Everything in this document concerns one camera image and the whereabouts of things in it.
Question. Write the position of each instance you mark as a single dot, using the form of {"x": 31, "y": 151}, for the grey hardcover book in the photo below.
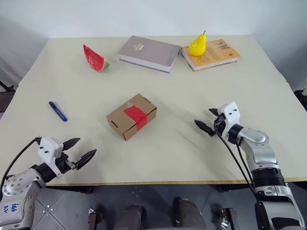
{"x": 148, "y": 51}

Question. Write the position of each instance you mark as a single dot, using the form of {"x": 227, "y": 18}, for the yellow pear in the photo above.
{"x": 197, "y": 46}

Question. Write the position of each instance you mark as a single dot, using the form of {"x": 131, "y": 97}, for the cardboard box with red tape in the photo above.
{"x": 120, "y": 119}

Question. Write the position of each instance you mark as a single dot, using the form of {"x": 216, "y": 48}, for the red watermelon slice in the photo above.
{"x": 94, "y": 58}

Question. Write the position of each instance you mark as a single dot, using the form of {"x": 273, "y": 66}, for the orange paperback book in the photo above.
{"x": 216, "y": 55}

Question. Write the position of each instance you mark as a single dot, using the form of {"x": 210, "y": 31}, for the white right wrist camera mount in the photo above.
{"x": 231, "y": 112}

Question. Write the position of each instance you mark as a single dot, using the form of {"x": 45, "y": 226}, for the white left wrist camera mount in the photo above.
{"x": 46, "y": 148}

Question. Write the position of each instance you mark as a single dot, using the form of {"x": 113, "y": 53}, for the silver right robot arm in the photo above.
{"x": 263, "y": 153}

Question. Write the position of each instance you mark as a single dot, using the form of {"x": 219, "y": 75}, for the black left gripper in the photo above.
{"x": 62, "y": 164}

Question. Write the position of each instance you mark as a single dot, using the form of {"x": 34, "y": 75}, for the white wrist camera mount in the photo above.
{"x": 231, "y": 112}
{"x": 46, "y": 148}

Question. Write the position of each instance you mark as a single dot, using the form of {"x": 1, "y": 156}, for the black table frame bar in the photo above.
{"x": 144, "y": 186}

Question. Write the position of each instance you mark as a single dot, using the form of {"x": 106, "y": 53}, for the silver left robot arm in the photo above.
{"x": 14, "y": 189}

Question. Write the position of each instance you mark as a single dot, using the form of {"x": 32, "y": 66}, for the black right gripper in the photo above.
{"x": 219, "y": 121}

